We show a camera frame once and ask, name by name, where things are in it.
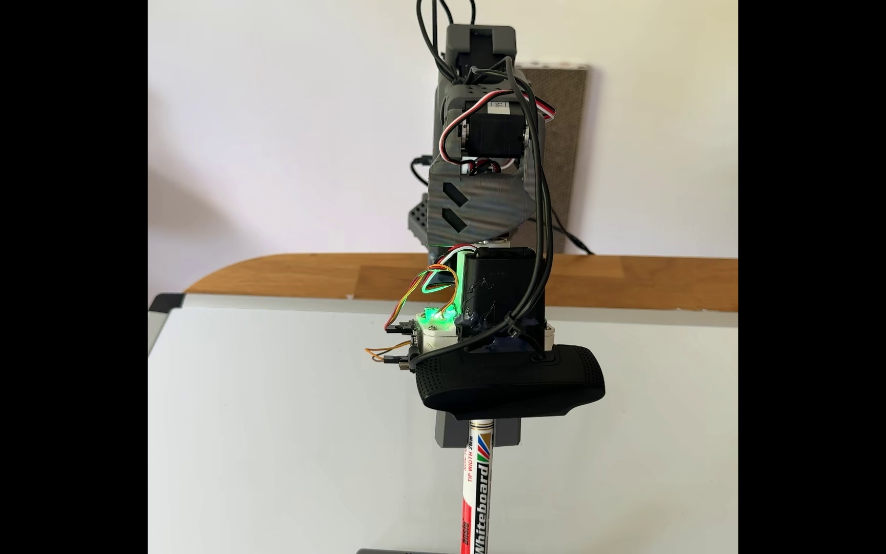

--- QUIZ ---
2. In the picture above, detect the white whiteboard marker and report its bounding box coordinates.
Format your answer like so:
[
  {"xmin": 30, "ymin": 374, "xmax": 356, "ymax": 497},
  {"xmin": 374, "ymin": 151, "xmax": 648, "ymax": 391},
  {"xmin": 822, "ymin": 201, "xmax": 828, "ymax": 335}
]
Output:
[{"xmin": 459, "ymin": 418, "xmax": 495, "ymax": 554}]

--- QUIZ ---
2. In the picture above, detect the purple circuit board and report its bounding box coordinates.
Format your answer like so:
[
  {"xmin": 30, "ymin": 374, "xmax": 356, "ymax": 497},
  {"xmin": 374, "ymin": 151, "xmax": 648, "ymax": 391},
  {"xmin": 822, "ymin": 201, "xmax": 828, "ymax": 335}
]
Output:
[{"xmin": 383, "ymin": 317, "xmax": 424, "ymax": 370}]

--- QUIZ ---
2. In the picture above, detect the brown cardboard scratch board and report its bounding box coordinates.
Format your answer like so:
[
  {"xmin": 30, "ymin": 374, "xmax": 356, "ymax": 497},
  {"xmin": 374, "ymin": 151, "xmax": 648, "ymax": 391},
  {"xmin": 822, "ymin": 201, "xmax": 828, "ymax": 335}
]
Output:
[{"xmin": 518, "ymin": 63, "xmax": 590, "ymax": 255}]

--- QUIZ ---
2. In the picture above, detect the thin jumper wire bundle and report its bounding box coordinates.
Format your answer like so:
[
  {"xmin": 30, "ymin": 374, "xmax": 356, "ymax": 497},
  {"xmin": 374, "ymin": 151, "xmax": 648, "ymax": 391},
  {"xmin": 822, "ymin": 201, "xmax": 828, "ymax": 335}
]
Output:
[{"xmin": 384, "ymin": 264, "xmax": 463, "ymax": 332}]

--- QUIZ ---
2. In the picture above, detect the thin orange wire loop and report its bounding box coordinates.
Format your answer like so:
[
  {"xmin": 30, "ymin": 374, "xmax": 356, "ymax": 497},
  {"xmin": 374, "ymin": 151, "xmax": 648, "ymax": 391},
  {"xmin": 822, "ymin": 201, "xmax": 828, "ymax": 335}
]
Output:
[{"xmin": 365, "ymin": 341, "xmax": 415, "ymax": 366}]

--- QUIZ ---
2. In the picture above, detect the long black cable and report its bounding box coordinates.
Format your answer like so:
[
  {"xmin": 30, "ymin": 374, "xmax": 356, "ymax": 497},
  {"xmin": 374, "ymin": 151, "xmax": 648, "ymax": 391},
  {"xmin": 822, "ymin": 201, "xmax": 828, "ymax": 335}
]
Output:
[{"xmin": 549, "ymin": 204, "xmax": 595, "ymax": 255}]

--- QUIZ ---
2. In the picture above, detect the black webcam cable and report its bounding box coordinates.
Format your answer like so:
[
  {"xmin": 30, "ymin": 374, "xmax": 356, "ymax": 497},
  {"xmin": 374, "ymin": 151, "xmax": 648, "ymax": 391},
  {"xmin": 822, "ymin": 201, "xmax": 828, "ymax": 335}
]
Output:
[{"xmin": 414, "ymin": 0, "xmax": 555, "ymax": 343}]

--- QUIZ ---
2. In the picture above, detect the whiteboard with silver frame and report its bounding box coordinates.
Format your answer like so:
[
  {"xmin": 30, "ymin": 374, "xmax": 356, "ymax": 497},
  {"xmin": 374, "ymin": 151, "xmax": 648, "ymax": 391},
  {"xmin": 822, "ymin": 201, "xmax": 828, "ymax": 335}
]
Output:
[{"xmin": 148, "ymin": 292, "xmax": 739, "ymax": 554}]

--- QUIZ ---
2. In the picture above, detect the red white black servo wire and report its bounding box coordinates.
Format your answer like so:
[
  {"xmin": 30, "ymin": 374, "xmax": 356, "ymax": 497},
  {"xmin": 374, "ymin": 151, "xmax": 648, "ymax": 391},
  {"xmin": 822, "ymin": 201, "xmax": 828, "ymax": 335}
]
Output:
[{"xmin": 437, "ymin": 87, "xmax": 557, "ymax": 166}]

